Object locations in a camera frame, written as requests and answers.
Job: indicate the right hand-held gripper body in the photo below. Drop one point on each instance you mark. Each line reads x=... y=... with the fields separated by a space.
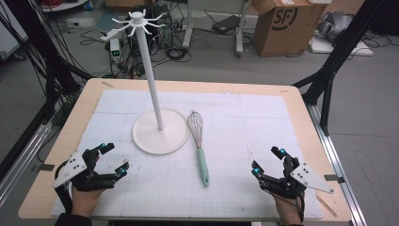
x=301 y=180

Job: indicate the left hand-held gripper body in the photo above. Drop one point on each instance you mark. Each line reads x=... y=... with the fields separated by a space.
x=76 y=166

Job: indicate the white hook rack stand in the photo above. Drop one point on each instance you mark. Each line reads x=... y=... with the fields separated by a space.
x=150 y=78

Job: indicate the person's right hand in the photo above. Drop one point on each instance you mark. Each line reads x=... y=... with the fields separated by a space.
x=288 y=207

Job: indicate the person's left hand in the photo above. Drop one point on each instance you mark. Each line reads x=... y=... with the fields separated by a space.
x=84 y=201

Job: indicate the grey tape strip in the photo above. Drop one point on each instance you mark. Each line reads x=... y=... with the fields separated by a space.
x=42 y=167
x=334 y=178

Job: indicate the thin wooden stick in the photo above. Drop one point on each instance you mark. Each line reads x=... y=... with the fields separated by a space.
x=327 y=206

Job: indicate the white grid mat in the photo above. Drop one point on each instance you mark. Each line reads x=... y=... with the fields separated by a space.
x=251 y=125

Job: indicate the small bench power supply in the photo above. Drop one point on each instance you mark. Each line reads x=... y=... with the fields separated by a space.
x=115 y=50

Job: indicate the white power strip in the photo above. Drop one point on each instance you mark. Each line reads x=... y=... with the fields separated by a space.
x=107 y=35

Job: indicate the large cardboard box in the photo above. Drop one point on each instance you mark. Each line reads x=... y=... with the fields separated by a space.
x=282 y=34

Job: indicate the white flat board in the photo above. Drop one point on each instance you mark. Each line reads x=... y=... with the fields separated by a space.
x=360 y=50

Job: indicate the grey bundled bag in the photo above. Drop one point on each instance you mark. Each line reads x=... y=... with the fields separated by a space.
x=334 y=25

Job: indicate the black flat power adapter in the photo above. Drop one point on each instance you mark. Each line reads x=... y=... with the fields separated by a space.
x=226 y=24

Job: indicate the white round table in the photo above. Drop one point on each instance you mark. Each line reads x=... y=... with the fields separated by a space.
x=62 y=5

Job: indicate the aluminium rail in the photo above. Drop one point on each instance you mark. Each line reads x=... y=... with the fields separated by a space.
x=337 y=163
x=22 y=163

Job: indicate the black frame stand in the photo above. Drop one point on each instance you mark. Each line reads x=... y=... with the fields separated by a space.
x=338 y=53
x=47 y=62

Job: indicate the white metal table frame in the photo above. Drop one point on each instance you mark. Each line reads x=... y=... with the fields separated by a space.
x=240 y=31

